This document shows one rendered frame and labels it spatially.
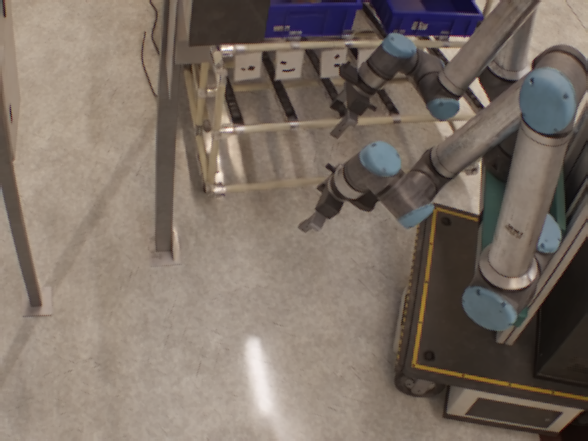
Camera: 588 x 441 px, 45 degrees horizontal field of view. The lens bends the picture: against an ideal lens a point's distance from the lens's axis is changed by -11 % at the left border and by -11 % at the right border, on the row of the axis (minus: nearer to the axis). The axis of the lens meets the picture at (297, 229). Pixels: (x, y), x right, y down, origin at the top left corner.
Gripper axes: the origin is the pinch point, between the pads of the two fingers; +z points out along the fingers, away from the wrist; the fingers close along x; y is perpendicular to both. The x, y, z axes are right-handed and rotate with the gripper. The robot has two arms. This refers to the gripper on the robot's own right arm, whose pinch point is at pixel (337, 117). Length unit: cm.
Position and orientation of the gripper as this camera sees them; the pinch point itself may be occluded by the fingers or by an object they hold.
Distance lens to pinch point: 233.7
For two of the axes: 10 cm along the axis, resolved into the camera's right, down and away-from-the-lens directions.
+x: 0.2, -7.2, 6.9
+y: 8.5, 3.8, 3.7
